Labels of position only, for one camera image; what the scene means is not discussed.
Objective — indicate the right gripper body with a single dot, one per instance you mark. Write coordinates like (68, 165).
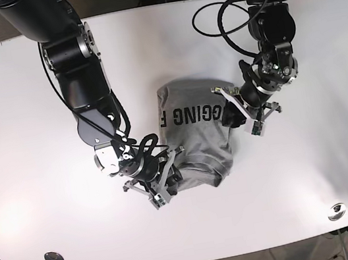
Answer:
(146, 165)

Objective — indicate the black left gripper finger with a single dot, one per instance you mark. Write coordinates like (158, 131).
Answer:
(232, 117)

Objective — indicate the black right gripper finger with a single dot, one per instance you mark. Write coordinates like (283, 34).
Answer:
(173, 179)

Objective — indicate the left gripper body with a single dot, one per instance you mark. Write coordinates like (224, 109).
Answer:
(273, 68)

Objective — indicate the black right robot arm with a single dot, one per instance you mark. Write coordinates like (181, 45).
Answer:
(68, 50)

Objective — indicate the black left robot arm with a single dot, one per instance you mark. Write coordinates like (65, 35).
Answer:
(269, 23)

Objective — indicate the left table grommet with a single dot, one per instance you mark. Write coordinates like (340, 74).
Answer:
(53, 256)

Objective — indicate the table grommet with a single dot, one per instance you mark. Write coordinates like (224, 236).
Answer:
(53, 256)
(336, 211)

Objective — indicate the right table grommet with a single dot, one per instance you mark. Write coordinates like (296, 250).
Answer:
(336, 211)

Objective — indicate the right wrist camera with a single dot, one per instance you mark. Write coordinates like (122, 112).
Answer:
(159, 200)

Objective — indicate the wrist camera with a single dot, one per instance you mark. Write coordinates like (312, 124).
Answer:
(255, 127)
(159, 200)

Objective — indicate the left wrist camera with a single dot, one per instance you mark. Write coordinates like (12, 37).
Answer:
(255, 127)

